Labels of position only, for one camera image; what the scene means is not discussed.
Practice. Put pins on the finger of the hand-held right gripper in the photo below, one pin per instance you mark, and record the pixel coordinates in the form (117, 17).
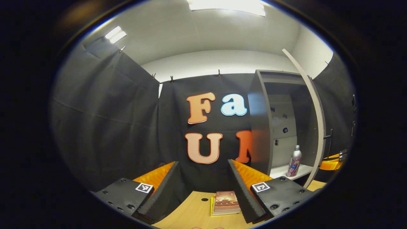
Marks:
(330, 164)
(332, 156)

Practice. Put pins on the large ceiling light panel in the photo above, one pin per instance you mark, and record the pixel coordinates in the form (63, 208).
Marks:
(225, 6)

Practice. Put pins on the dark grey cabinet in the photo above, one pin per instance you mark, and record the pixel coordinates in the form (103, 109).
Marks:
(259, 133)

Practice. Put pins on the small ceiling light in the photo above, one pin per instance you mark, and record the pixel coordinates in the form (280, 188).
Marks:
(115, 34)

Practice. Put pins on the beige cabinet door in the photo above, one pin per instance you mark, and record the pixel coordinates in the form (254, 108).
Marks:
(321, 133)

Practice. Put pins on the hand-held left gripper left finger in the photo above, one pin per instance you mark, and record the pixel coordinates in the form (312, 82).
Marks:
(165, 194)

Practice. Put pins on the black backdrop cloth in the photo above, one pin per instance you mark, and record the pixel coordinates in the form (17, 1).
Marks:
(111, 127)

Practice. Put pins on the silver bottle with colourful label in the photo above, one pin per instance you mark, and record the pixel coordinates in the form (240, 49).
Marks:
(294, 165)

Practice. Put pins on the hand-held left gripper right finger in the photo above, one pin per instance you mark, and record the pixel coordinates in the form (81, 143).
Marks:
(243, 194)

